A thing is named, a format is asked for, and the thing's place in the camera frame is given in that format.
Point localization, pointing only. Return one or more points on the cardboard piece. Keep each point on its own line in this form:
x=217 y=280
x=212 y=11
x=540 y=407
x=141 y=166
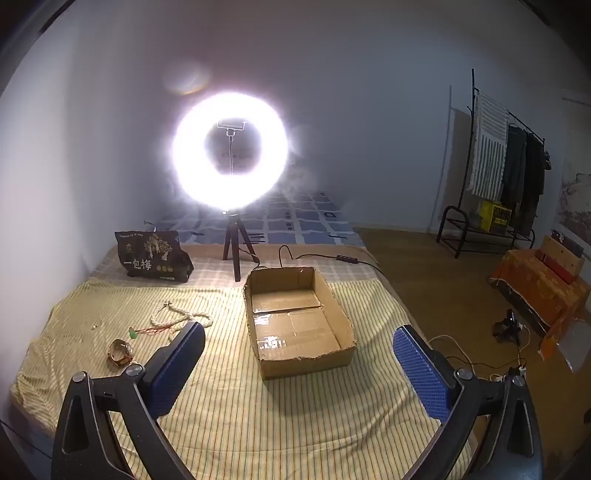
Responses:
x=561 y=256

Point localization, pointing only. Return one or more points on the blue patterned blanket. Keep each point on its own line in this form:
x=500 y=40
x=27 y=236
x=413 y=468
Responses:
x=300 y=221

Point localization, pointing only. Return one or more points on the black snack bag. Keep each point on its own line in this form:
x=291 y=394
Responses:
x=147 y=258

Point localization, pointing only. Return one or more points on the gold wristwatch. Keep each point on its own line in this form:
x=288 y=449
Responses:
x=117 y=355

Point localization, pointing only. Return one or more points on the cardboard box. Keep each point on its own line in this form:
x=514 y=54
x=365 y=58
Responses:
x=295 y=337

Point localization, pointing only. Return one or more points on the orange covered bench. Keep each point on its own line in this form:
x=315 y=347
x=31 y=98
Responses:
x=535 y=290

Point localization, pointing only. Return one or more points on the black clothes rack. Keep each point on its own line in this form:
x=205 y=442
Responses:
x=472 y=92

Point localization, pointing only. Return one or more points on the black hanging garment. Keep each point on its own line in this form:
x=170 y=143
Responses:
x=534 y=184

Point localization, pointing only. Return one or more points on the wall poster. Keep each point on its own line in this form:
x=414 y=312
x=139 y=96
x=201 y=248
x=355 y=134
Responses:
x=575 y=203

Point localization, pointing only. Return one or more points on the pink plaid bed sheet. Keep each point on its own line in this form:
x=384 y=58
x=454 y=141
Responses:
x=207 y=272

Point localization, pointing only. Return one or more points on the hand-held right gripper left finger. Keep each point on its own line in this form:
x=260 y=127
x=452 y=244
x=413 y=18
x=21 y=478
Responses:
x=178 y=369

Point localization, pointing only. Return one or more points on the striped towel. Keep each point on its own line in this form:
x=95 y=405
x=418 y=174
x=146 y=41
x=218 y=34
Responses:
x=487 y=147

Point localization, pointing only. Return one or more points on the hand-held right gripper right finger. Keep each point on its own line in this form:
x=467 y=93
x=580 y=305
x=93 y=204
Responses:
x=422 y=369

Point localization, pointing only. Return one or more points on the black clip device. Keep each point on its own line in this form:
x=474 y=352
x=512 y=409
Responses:
x=505 y=327

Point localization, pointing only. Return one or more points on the grey hanging garment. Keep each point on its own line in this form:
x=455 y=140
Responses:
x=513 y=166

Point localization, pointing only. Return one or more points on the yellow striped cloth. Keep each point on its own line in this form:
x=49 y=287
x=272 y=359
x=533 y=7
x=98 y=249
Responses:
x=277 y=415

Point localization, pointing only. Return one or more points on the yellow box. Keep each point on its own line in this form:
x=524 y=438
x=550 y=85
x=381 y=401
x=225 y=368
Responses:
x=494 y=214

